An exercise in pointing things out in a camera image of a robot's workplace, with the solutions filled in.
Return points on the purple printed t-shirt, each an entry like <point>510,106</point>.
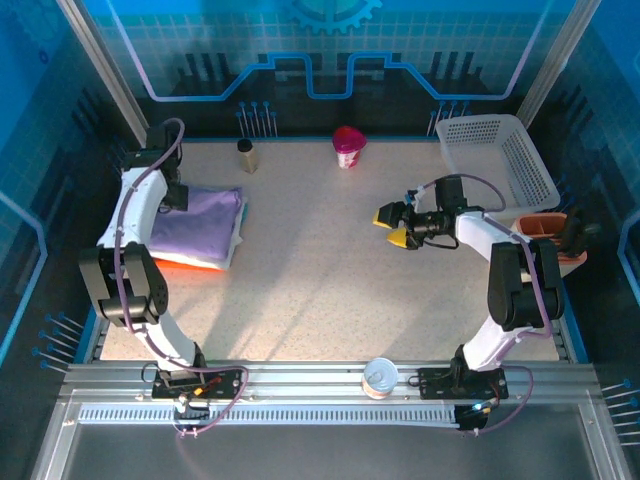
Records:
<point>200,220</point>

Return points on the orange folded t-shirt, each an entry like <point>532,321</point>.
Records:
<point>175,265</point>

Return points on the beige bottle with black cap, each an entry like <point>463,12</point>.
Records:
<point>247,157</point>

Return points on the aluminium frame post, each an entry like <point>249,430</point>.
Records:
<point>556,60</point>
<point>111,75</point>

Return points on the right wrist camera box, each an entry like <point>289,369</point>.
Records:
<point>450,192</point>

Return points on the aluminium frame rail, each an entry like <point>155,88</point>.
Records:
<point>310,372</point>

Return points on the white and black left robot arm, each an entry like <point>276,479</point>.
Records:
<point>135,220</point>

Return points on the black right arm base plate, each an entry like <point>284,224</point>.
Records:
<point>435,382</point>

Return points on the silver-topped tin can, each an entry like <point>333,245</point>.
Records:
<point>380,377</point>

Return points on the teal folded t-shirt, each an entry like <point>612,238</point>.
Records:
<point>244,210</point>

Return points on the terracotta plastic utensil holder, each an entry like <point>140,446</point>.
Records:
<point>535,225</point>

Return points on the white cup with pink lid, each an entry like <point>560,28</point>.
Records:
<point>349,147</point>

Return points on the white perforated plastic basket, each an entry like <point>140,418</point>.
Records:
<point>480,150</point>

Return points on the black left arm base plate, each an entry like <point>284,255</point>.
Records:
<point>225,385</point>

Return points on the white folded t-shirt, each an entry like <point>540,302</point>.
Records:
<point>227,257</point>

